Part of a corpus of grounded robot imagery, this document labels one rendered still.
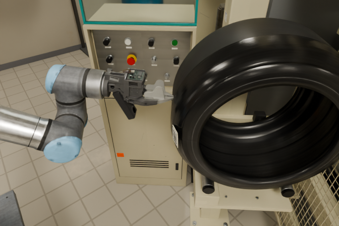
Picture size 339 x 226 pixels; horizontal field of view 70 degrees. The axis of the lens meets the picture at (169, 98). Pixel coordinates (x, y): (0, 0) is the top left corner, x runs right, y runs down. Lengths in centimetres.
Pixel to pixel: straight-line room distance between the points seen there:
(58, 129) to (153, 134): 94
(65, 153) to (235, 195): 66
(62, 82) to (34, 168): 169
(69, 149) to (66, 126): 7
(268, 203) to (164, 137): 79
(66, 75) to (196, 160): 46
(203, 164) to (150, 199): 121
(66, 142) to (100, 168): 150
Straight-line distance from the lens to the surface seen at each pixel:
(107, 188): 206
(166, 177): 193
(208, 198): 97
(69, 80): 75
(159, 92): 73
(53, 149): 72
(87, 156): 232
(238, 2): 93
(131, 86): 71
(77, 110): 81
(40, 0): 393
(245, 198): 106
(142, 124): 154
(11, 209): 143
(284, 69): 62
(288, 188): 100
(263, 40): 65
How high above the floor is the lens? 168
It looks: 36 degrees down
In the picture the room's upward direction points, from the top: straight up
